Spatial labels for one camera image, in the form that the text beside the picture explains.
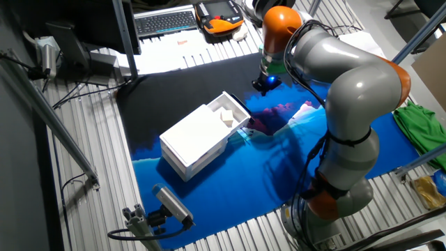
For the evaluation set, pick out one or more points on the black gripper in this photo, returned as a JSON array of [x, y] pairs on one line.
[[268, 83]]

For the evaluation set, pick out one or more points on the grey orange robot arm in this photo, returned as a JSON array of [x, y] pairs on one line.
[[362, 87]]

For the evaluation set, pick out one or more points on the white drawer cabinet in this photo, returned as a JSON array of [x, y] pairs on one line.
[[195, 139]]

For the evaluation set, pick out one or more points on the wooden cube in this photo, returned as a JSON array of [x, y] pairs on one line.
[[227, 118]]

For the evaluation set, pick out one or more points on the white lumpy object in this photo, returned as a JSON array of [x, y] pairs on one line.
[[240, 33]]

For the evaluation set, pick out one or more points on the orange black teach pendant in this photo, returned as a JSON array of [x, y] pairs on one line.
[[223, 26]]

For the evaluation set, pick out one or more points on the small pale wooden block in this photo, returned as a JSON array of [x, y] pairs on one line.
[[182, 42]]

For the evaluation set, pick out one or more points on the white paper sheets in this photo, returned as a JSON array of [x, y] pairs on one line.
[[174, 55]]

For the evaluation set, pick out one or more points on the printed landscape table mat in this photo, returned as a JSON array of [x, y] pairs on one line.
[[226, 195]]

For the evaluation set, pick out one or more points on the white printed paper sheet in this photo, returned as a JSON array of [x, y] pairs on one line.
[[364, 43]]

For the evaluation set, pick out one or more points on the black computer keyboard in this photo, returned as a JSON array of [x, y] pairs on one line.
[[165, 22]]

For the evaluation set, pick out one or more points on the green cloth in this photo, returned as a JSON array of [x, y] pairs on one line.
[[421, 129]]

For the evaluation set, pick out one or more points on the brown cardboard sheet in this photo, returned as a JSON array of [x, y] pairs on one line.
[[432, 73]]

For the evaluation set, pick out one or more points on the black office chair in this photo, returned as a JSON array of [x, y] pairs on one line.
[[428, 7]]

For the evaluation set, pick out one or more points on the yellow plastic bag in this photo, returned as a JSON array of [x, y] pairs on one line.
[[426, 191]]

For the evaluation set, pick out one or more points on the blue plastic bag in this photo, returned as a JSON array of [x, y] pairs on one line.
[[440, 183]]

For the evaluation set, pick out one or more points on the black computer monitor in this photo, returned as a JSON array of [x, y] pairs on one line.
[[69, 17]]

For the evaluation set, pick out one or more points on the silver webcam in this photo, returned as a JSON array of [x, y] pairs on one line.
[[48, 59]]

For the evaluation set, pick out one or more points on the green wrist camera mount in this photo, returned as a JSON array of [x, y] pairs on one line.
[[275, 68]]

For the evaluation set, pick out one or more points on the aluminium frame post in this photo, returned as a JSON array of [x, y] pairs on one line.
[[314, 5], [125, 38]]

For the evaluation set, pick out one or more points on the silver camera on bracket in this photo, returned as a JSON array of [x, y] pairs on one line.
[[170, 202]]

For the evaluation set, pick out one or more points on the aluminium frame bar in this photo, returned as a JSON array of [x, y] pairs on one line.
[[418, 36], [421, 160], [52, 120]]

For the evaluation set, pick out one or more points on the aluminium camera mount profile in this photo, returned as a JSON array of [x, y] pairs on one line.
[[139, 226]]

